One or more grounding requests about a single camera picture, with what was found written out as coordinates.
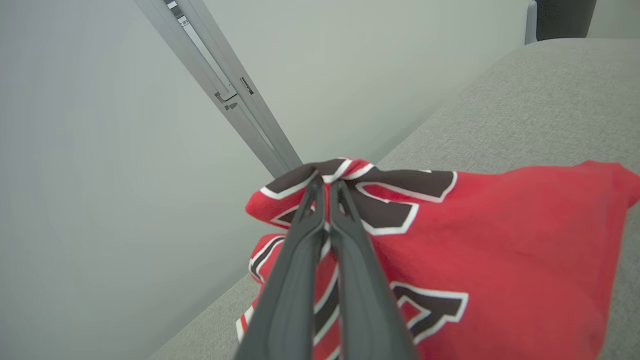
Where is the red basketball jersey black lettering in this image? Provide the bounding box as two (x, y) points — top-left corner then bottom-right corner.
(235, 157), (640, 360)

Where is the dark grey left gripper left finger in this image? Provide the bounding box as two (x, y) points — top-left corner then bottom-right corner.
(235, 177), (326, 360)

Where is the grey partition post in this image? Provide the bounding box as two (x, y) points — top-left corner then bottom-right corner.
(133, 0), (304, 179)

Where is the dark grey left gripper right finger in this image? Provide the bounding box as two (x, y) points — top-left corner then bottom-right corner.
(328, 180), (419, 360)

